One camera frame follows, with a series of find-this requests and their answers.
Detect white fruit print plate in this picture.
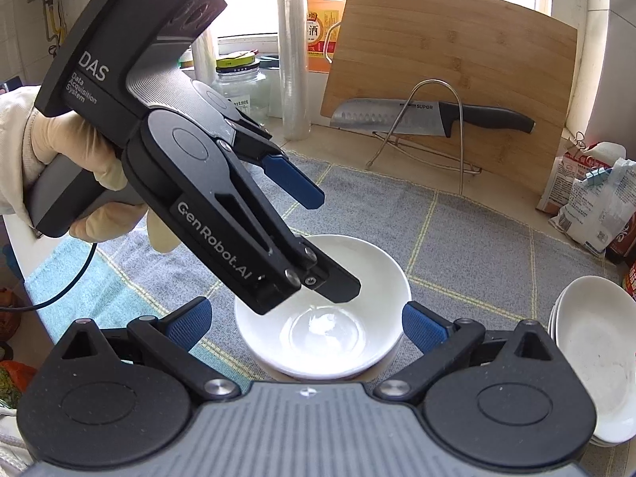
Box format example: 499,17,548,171
550,288,636,445
555,275,636,443
549,298,636,448

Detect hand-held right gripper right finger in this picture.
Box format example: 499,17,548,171
374,301,572,401

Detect grey blue checkered towel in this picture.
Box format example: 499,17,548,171
25,151,622,388

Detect metal wire rack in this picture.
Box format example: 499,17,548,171
366,79,483,196

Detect white red print bag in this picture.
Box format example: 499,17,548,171
537,142,628,214

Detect orange green plastic bag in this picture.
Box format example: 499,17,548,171
0,360,35,408

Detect white floral bowl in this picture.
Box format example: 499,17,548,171
233,235,411,378
271,350,399,384

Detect plastic wrap roll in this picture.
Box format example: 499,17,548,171
191,27,220,85
277,0,311,141

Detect bamboo cutting board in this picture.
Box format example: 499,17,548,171
320,0,578,194

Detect crumpled white bag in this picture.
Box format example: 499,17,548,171
555,158,636,255

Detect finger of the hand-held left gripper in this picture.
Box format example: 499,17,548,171
148,145,362,316
219,103,326,210

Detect dark soy sauce bottle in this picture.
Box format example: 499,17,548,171
607,223,636,265

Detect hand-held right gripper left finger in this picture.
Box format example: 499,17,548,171
60,297,244,403

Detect person's left hand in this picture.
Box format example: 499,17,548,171
0,84,180,254

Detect brown round basket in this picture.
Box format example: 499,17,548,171
0,285,23,339

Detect black handled kitchen knife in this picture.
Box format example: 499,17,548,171
330,98,536,139

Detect black cable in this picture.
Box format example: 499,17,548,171
0,242,96,314

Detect yellow gas hose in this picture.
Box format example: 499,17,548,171
45,0,68,55

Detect glass jar yellow lid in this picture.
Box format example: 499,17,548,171
213,54,271,125

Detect orange cooking wine jug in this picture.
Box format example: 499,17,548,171
305,0,349,73

